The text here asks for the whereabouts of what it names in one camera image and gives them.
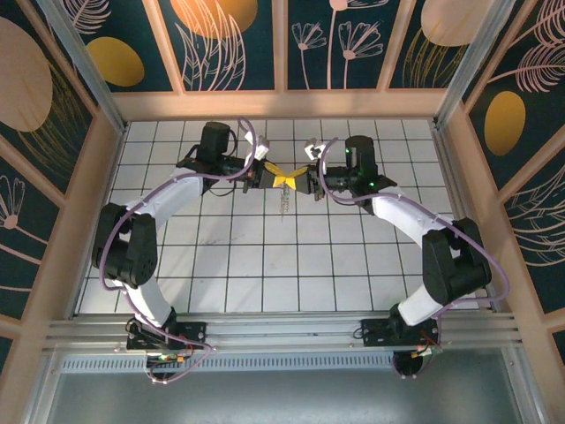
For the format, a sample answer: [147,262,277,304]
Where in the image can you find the white grid mat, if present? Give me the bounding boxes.
[72,118,482,314]

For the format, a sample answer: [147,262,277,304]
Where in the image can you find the left base electronics board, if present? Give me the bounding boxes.
[145,351,195,370]

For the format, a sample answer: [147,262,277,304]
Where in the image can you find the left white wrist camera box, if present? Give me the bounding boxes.
[245,134,271,161]

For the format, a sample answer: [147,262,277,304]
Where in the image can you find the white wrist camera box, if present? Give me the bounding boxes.
[302,137,328,161]
[245,134,271,161]

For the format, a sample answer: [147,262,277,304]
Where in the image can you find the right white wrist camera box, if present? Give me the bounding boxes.
[302,137,328,161]

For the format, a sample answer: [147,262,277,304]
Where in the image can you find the aluminium side rail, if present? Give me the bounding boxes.
[430,121,500,313]

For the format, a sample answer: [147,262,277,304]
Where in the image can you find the aluminium mounting rail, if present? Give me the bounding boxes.
[41,311,524,354]

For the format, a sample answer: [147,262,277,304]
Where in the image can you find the aluminium frame post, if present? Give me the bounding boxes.
[37,0,129,133]
[434,0,517,129]

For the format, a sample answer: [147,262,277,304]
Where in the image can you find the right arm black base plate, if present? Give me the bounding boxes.
[359,316,442,348]

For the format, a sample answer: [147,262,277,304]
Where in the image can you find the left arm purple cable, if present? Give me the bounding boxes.
[99,117,260,385]

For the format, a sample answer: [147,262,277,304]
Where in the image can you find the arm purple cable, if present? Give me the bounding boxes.
[99,117,260,385]
[318,137,512,345]

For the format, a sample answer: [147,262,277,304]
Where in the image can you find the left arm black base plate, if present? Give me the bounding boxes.
[126,321,208,352]

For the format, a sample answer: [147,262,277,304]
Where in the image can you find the slotted grey cable duct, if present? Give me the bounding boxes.
[59,352,398,375]

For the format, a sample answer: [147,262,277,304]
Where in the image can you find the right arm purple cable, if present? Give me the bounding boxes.
[318,137,512,345]

